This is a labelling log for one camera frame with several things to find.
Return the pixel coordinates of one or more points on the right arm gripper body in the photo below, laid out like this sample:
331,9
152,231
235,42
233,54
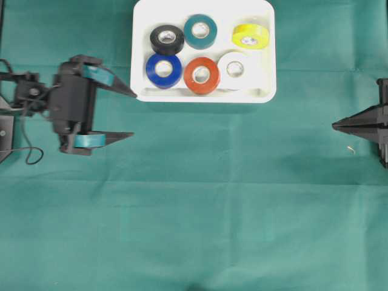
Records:
382,145

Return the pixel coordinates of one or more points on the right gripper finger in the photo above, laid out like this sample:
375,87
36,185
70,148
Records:
368,133
371,116

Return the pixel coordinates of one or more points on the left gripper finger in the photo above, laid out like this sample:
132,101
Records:
106,79
99,139

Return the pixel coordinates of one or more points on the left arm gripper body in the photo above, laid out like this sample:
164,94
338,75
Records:
71,103

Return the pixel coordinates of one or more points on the blue tape roll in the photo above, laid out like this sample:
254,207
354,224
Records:
163,71

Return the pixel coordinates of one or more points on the black tape roll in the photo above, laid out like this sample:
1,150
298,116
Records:
167,40

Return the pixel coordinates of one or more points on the red tape roll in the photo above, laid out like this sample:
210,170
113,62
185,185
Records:
201,75

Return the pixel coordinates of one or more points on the green tape roll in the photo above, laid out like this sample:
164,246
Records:
200,31

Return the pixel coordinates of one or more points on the white tape roll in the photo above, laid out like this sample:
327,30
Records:
235,69

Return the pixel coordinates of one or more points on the yellow tape roll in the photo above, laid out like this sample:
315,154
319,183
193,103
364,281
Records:
250,36

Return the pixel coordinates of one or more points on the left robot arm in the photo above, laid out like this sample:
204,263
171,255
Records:
31,96

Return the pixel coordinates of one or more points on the white plastic case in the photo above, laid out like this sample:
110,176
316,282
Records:
261,84

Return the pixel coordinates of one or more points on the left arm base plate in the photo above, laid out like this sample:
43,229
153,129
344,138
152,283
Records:
7,129

